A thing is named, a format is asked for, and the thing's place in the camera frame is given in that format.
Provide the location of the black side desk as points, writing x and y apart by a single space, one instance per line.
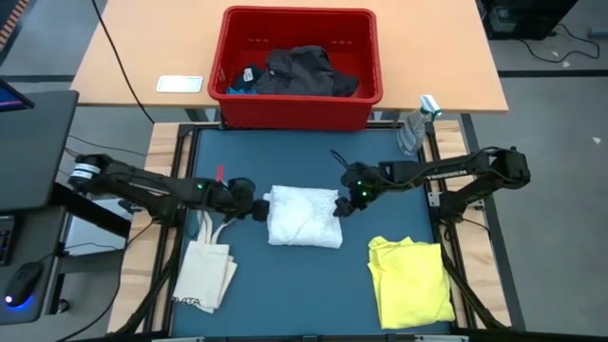
33 237

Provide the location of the black aluminium table frame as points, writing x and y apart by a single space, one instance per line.
356 339

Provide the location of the yellow shirt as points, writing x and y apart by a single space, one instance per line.
408 285

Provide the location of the grey power strip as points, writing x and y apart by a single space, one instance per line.
598 32

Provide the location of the clear plastic spray bottle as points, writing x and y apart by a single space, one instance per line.
413 133

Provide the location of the red plastic laundry basket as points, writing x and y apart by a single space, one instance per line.
294 116

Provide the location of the light wooden desk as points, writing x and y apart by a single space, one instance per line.
427 47

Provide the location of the black keyboard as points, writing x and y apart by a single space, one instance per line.
5 240

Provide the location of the red tape tag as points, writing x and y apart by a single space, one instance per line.
220 173

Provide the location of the black computer tower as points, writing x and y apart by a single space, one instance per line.
527 19

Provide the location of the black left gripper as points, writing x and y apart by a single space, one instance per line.
241 199

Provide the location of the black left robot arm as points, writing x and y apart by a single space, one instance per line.
142 187

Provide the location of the cream canvas tote bag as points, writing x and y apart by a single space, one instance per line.
204 275

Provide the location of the white card on desk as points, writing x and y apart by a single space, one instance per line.
179 84

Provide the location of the black computer monitor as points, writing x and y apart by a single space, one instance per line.
33 152

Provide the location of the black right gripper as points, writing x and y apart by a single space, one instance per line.
361 185

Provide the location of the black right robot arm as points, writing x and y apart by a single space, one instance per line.
451 171

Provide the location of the navy garment with white tag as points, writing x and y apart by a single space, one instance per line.
236 81

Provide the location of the white lace garment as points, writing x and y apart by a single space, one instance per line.
304 218

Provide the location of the black computer mouse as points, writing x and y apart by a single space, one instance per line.
21 285

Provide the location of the dark grey garment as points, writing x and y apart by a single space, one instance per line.
304 71

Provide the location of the blue table mat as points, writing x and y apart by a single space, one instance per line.
294 294

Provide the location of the white flat panel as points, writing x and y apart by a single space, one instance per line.
95 233

